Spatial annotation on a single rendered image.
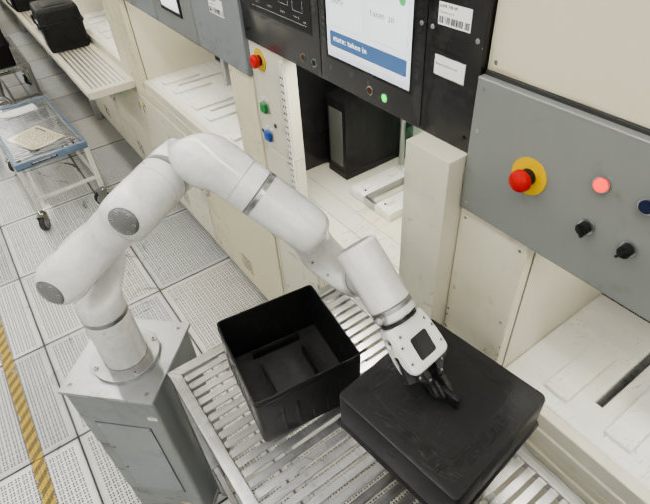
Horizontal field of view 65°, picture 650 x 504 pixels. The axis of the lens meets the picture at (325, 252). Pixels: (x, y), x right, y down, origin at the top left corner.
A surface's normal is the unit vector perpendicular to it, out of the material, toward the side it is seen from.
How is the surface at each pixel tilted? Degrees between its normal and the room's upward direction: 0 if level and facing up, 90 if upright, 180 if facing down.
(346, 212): 0
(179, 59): 90
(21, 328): 0
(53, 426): 0
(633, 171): 90
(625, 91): 90
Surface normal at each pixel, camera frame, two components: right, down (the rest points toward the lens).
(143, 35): 0.58, 0.51
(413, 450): -0.05, -0.75
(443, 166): -0.81, 0.42
